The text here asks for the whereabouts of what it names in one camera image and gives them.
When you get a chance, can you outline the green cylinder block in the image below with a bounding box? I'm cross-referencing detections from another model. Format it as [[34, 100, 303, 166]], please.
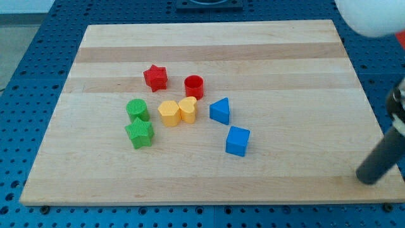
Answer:
[[126, 99, 150, 122]]

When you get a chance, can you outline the red cylinder block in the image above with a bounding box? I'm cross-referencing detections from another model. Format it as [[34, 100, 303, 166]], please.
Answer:
[[184, 75, 204, 100]]

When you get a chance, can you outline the yellow hexagon block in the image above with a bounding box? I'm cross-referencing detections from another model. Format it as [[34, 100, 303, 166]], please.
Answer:
[[158, 101, 181, 127]]

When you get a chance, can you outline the red star block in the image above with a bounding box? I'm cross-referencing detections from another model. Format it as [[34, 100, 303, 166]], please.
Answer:
[[143, 65, 168, 92]]

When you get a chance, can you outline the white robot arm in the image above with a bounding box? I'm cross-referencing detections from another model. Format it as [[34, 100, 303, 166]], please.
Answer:
[[335, 0, 404, 185]]

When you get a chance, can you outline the blue cube block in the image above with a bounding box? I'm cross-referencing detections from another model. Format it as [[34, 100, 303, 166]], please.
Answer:
[[225, 126, 251, 157]]

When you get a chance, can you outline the yellow heart block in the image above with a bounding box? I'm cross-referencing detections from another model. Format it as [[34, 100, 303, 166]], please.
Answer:
[[178, 96, 197, 124]]

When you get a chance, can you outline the wooden board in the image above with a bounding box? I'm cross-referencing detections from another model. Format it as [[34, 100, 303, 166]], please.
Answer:
[[20, 20, 404, 206]]

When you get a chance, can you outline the green star block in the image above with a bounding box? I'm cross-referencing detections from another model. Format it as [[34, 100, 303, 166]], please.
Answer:
[[125, 118, 154, 149]]

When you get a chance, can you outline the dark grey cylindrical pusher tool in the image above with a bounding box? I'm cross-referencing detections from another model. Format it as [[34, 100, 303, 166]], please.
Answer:
[[356, 80, 404, 185]]

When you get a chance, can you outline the blue triangle block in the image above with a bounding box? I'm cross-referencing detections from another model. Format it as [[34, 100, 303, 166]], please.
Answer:
[[209, 98, 230, 125]]

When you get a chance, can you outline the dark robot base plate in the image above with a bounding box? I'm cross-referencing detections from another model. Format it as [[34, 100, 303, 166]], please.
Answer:
[[175, 0, 244, 11]]

